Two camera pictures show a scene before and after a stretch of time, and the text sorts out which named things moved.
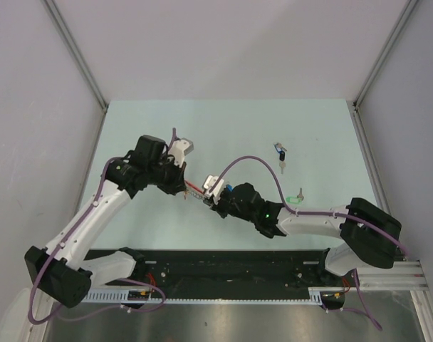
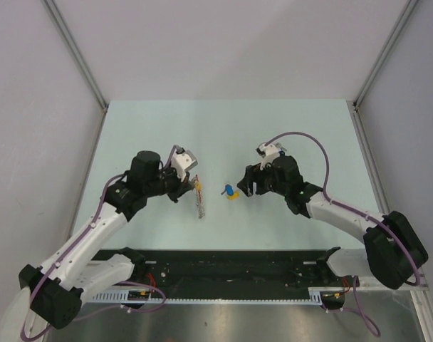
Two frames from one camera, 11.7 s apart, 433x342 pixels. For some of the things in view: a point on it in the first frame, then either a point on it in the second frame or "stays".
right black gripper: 218,207 to 253,174
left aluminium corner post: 77,50 stays
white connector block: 212,187 to 268,152
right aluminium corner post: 385,53 stays
